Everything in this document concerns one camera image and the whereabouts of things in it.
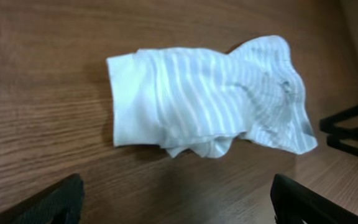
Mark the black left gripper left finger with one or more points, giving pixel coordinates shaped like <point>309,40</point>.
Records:
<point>60,203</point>

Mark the light blue striped shorts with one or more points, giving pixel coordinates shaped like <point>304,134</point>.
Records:
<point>199,99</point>

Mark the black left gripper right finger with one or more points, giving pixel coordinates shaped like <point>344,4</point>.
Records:
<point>295,204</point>

